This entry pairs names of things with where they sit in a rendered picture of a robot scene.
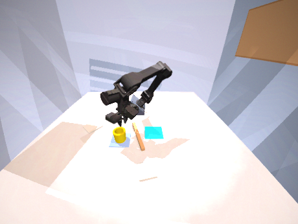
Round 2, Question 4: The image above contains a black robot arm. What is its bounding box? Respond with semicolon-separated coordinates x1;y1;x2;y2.
100;61;172;120

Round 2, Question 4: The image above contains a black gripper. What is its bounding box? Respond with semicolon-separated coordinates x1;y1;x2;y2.
105;100;136;127

